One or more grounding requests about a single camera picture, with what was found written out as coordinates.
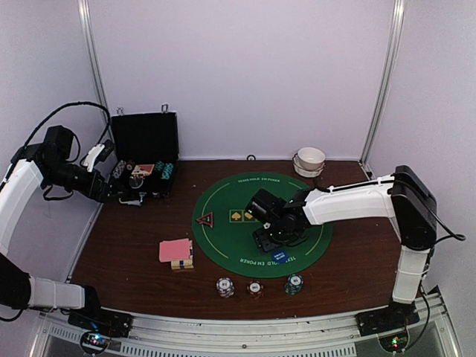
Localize blue small blind button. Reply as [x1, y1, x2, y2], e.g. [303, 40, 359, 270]
[271, 250, 289, 264]

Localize blue green fifty chip stack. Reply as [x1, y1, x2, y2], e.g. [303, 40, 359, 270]
[284, 274, 303, 295]

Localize triangular all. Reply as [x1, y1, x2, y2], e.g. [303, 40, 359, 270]
[196, 212, 214, 228]

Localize blue peach ten chip stack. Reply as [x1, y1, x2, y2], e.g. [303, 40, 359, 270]
[216, 277, 235, 298]

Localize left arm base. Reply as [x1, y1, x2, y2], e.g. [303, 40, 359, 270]
[66, 309, 133, 338]

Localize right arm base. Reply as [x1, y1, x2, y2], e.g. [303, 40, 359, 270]
[356, 305, 419, 337]

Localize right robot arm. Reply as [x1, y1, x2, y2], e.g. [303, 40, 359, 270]
[245, 165, 437, 329]

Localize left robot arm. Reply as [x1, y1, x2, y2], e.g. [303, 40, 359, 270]
[1, 126, 115, 330]

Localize clear dealer button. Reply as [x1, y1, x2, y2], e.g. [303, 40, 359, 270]
[129, 176, 144, 190]

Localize round green poker mat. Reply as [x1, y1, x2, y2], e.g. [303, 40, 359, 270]
[192, 172, 333, 279]

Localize brown hundred chip stack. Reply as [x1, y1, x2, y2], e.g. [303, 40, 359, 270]
[247, 280, 263, 298]

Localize black poker case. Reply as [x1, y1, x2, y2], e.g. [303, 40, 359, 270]
[112, 104, 179, 206]

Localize teal chips in case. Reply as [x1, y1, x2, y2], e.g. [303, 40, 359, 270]
[154, 161, 175, 180]

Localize lower white bowl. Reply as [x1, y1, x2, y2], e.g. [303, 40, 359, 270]
[292, 155, 326, 179]

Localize white bowl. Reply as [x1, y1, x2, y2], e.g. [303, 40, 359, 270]
[292, 155, 326, 179]
[297, 147, 326, 170]

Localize upper white bowl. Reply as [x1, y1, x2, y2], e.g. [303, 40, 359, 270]
[297, 147, 326, 170]

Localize gold blue card box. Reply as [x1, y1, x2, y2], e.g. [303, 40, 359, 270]
[170, 240, 194, 271]

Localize red-backed card deck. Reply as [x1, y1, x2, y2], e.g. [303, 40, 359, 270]
[158, 238, 191, 263]

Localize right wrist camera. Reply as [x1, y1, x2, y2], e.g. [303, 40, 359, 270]
[245, 189, 286, 224]

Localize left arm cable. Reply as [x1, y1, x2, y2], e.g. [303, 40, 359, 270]
[10, 100, 112, 164]

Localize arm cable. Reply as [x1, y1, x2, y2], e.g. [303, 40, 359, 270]
[10, 100, 112, 164]
[312, 178, 466, 242]

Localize right aluminium post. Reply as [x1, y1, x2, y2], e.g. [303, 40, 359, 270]
[359, 0, 406, 167]

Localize aluminium post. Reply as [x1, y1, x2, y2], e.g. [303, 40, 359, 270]
[359, 0, 406, 167]
[77, 0, 112, 122]

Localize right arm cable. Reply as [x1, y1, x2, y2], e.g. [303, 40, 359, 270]
[312, 178, 466, 242]

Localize left aluminium post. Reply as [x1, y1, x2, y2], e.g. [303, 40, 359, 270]
[77, 0, 112, 122]

